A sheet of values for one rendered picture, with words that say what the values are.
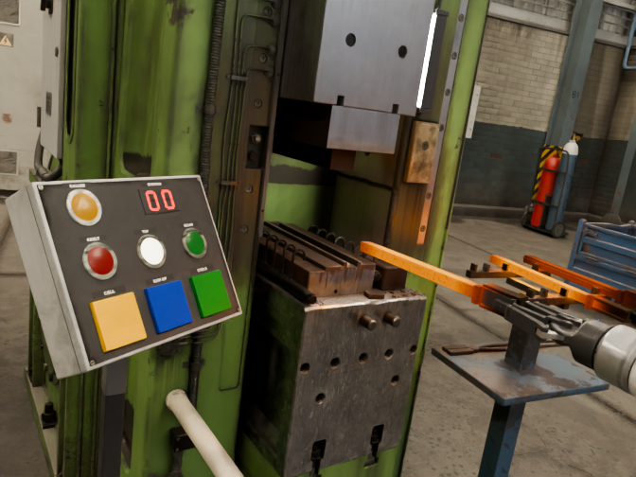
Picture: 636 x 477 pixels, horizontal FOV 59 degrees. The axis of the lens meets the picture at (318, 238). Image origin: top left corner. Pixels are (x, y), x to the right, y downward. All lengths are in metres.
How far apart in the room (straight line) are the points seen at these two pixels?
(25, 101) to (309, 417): 5.44
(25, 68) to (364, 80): 5.37
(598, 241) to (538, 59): 4.87
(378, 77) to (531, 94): 8.32
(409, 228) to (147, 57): 0.86
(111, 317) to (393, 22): 0.88
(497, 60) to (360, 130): 7.87
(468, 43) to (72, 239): 1.24
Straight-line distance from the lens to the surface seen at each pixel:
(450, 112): 1.71
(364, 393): 1.50
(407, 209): 1.65
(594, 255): 5.32
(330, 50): 1.26
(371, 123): 1.33
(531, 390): 1.61
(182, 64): 1.26
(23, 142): 6.50
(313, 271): 1.33
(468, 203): 9.15
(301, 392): 1.37
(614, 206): 10.60
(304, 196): 1.84
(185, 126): 1.26
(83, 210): 0.91
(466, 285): 1.11
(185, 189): 1.07
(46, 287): 0.90
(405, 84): 1.39
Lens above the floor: 1.36
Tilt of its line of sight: 13 degrees down
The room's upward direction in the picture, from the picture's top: 8 degrees clockwise
